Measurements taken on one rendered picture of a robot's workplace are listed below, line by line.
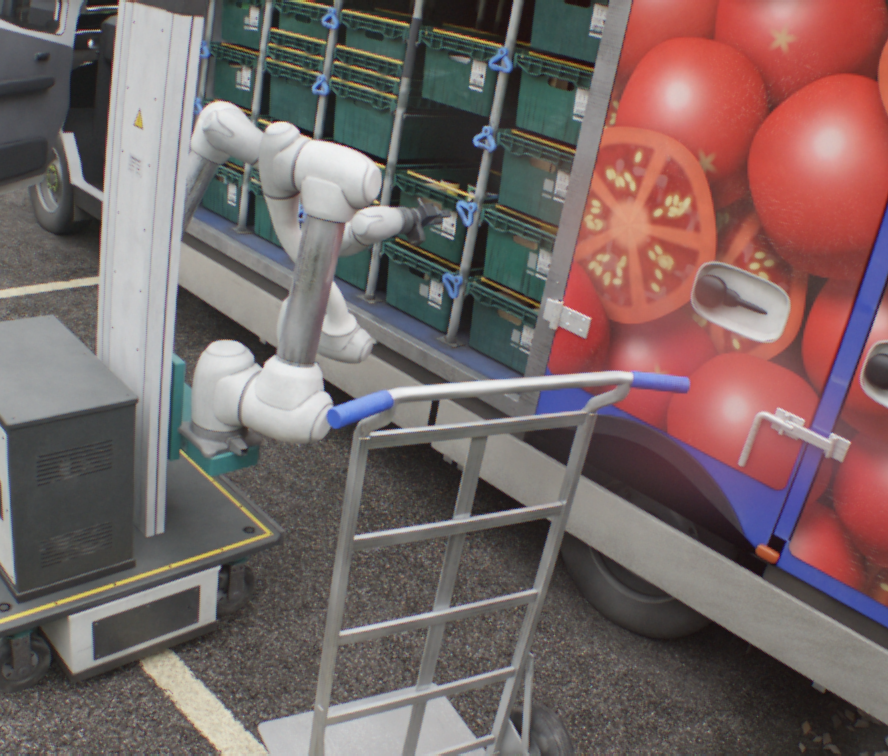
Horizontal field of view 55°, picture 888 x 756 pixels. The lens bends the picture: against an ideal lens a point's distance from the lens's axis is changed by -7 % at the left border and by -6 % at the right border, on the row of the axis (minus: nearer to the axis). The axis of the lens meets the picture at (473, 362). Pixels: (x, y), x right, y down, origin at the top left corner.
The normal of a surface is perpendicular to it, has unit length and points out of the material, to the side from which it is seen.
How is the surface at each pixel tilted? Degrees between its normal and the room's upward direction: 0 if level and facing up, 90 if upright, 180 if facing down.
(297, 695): 0
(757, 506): 90
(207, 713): 0
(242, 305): 90
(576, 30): 98
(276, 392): 77
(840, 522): 90
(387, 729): 0
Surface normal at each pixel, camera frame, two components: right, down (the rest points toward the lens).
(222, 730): 0.19, -0.90
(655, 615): -0.70, -0.11
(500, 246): -0.68, 0.24
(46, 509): 0.70, 0.40
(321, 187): -0.28, 0.25
